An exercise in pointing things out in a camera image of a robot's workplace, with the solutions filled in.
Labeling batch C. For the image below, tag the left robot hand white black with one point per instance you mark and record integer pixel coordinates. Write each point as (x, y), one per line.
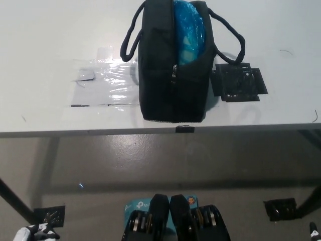
(37, 233)

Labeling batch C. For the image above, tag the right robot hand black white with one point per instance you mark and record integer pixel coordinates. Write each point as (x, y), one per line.
(313, 233)

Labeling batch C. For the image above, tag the blue plastic-wrapped plate stack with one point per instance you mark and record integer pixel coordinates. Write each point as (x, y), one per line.
(188, 32)

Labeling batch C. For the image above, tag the black fabric lunch bag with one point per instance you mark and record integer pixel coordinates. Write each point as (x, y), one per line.
(160, 95)

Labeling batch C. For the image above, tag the black floor tape square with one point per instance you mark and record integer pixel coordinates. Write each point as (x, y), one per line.
(281, 209)
(52, 214)

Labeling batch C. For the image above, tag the black table leg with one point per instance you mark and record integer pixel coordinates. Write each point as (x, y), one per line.
(309, 199)
(15, 198)

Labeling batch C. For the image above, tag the teal tp-link box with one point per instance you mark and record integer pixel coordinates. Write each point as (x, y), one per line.
(136, 204)

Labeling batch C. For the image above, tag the clear tape sheet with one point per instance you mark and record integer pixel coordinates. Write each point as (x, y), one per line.
(110, 85)

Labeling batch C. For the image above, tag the grey tape piece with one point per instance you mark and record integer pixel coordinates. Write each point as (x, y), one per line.
(84, 74)

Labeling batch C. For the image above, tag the black tape patch on table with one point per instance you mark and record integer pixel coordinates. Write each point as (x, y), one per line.
(238, 82)

